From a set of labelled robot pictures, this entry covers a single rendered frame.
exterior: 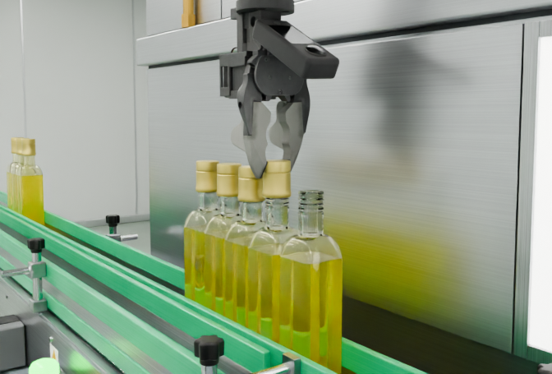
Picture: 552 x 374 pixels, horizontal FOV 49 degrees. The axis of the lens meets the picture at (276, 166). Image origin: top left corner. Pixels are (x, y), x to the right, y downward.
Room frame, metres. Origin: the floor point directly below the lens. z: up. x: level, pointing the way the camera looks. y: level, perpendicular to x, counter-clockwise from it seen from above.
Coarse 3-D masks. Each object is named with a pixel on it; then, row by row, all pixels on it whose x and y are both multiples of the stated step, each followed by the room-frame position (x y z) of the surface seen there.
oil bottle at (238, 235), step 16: (240, 224) 0.77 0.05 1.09; (256, 224) 0.77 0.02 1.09; (224, 240) 0.79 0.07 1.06; (240, 240) 0.76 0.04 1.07; (224, 256) 0.79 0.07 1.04; (240, 256) 0.76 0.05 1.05; (240, 272) 0.76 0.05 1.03; (240, 288) 0.76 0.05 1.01; (240, 304) 0.76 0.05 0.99; (240, 320) 0.76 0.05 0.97
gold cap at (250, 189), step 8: (240, 168) 0.78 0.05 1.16; (248, 168) 0.77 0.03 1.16; (240, 176) 0.78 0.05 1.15; (248, 176) 0.77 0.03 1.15; (240, 184) 0.78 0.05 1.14; (248, 184) 0.77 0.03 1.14; (256, 184) 0.77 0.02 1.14; (240, 192) 0.78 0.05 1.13; (248, 192) 0.77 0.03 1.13; (256, 192) 0.77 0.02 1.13; (240, 200) 0.78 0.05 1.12; (248, 200) 0.77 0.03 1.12; (256, 200) 0.77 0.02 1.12; (264, 200) 0.78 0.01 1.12
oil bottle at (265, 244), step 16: (256, 240) 0.73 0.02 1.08; (272, 240) 0.71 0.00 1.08; (256, 256) 0.73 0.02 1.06; (272, 256) 0.70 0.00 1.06; (256, 272) 0.73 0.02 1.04; (272, 272) 0.70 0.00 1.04; (256, 288) 0.73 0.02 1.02; (272, 288) 0.70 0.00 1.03; (256, 304) 0.73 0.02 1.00; (272, 304) 0.70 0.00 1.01; (256, 320) 0.73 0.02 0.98; (272, 320) 0.70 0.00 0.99; (272, 336) 0.70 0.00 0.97
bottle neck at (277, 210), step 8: (272, 200) 0.73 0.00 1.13; (280, 200) 0.73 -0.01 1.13; (264, 208) 0.74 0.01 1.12; (272, 208) 0.73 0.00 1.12; (280, 208) 0.73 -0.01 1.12; (288, 208) 0.74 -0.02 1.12; (272, 216) 0.73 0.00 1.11; (280, 216) 0.73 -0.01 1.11; (272, 224) 0.73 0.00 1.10; (280, 224) 0.73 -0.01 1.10; (288, 224) 0.74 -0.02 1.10
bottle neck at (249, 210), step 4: (244, 204) 0.78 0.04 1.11; (248, 204) 0.77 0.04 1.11; (252, 204) 0.77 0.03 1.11; (256, 204) 0.78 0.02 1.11; (260, 204) 0.78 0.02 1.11; (244, 208) 0.78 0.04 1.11; (248, 208) 0.77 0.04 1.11; (252, 208) 0.77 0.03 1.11; (256, 208) 0.78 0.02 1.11; (260, 208) 0.78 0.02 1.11; (244, 212) 0.78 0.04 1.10; (248, 212) 0.77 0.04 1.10; (252, 212) 0.77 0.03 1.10; (256, 212) 0.78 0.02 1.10; (260, 212) 0.78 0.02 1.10; (244, 216) 0.78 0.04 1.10; (248, 216) 0.77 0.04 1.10; (252, 216) 0.77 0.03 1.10; (256, 216) 0.78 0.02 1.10; (260, 216) 0.78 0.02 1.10
